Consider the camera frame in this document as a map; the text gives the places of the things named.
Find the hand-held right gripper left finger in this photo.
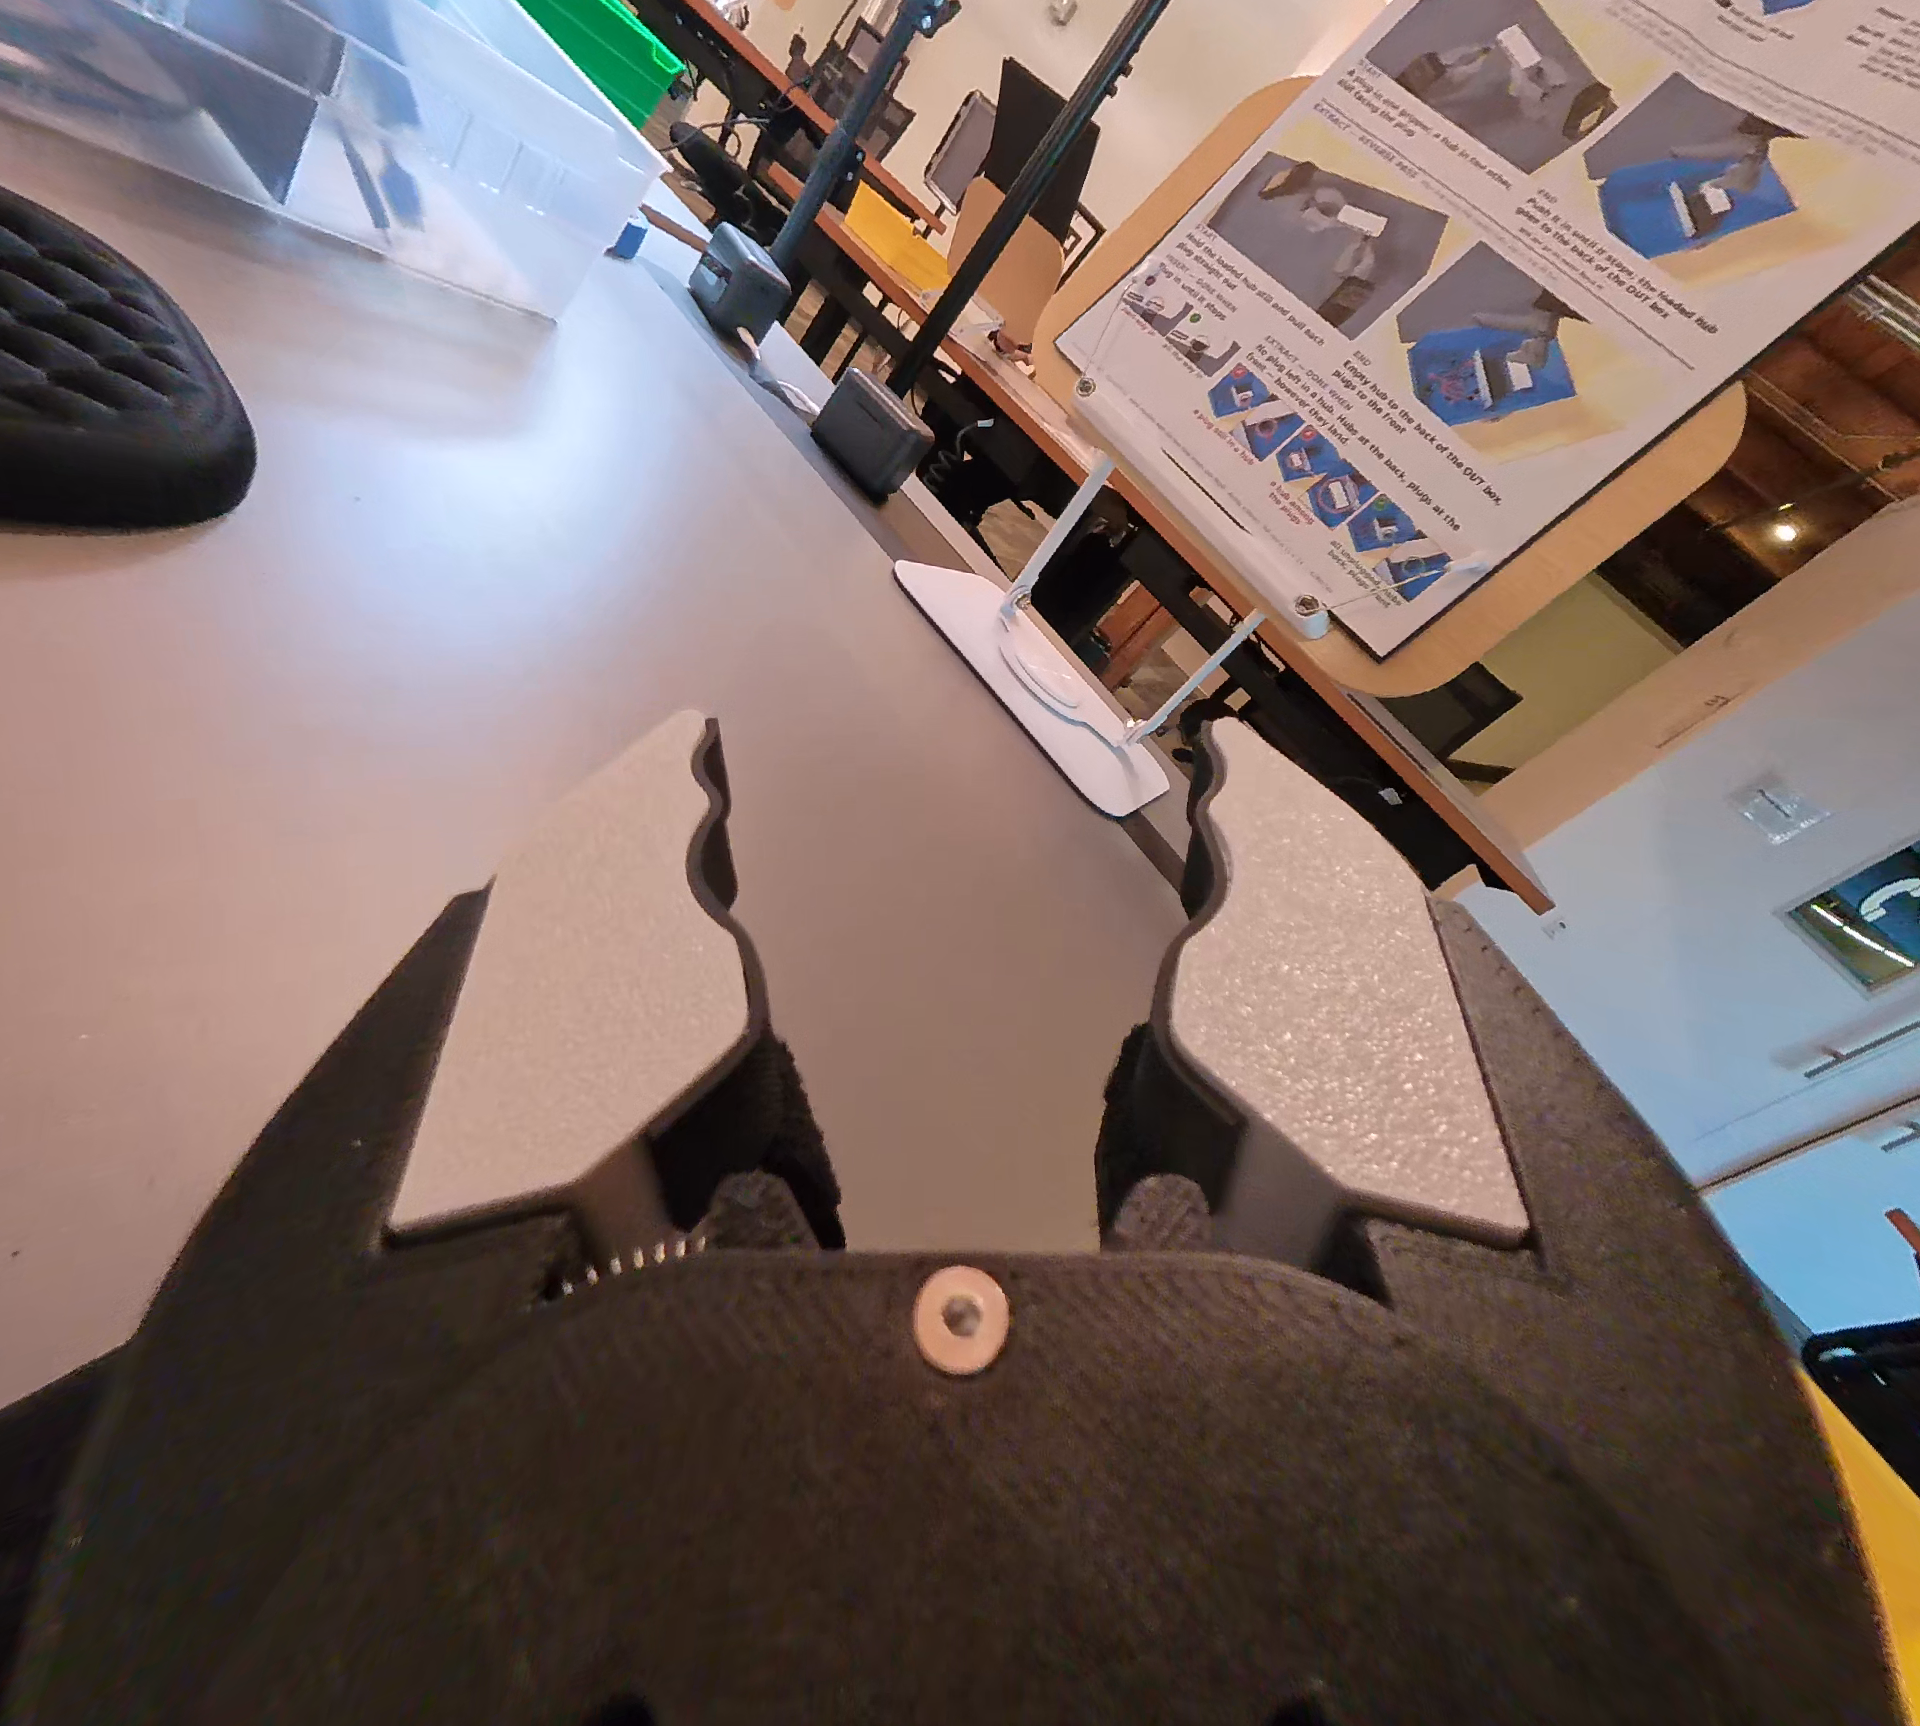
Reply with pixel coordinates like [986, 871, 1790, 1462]
[385, 710, 781, 1256]

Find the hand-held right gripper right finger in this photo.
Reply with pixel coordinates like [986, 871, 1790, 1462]
[1102, 718, 1535, 1270]

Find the clear plastic storage bin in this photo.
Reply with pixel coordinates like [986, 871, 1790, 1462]
[0, 0, 670, 327]

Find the white document stand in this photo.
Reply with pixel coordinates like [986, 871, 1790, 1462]
[894, 451, 1479, 821]

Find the grey clamp base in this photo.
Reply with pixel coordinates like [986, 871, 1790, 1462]
[810, 369, 936, 502]
[685, 222, 793, 340]

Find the black mesh pad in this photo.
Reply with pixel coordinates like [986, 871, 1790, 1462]
[0, 184, 259, 532]

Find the printed instruction board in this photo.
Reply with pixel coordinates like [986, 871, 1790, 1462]
[1055, 0, 1920, 658]

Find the computer monitor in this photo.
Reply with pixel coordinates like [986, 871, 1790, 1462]
[920, 90, 995, 210]

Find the black tripod pole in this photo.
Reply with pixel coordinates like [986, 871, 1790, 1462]
[884, 0, 1304, 400]
[763, 0, 1001, 276]

